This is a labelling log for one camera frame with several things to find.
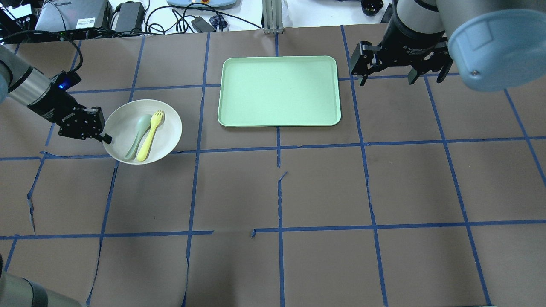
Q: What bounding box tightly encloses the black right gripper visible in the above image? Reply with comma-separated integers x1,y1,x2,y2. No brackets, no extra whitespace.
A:
349,35,453,86

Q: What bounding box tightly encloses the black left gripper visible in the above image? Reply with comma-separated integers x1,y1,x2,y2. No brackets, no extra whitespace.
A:
28,90,113,144

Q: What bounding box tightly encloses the white round plate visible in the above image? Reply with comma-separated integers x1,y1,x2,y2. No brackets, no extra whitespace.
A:
103,99,183,165

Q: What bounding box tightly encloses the yellow plastic fork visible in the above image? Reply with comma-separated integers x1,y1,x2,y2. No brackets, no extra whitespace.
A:
136,110,164,162

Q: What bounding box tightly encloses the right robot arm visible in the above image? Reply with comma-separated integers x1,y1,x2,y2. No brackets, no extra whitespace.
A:
349,0,546,92

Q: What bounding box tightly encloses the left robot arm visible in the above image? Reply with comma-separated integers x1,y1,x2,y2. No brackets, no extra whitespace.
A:
0,46,112,307

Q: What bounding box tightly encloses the teal plastic spoon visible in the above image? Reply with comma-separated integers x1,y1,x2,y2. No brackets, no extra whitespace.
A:
125,114,152,160

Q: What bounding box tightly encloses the light green tray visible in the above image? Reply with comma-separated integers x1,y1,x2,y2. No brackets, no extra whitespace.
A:
217,55,342,127

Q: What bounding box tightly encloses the black power adapter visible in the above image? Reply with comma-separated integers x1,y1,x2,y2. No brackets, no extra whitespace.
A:
113,1,145,32

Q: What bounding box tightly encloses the black computer box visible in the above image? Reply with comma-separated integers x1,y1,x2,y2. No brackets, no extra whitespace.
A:
35,0,112,32

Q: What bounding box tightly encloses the blue teach pendant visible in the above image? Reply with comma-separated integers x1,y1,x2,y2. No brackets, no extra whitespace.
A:
166,0,238,9

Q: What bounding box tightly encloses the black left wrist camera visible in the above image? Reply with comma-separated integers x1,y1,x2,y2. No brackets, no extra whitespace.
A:
50,70,82,91

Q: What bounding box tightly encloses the aluminium frame post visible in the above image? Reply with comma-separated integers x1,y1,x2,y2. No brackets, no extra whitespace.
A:
262,0,284,35

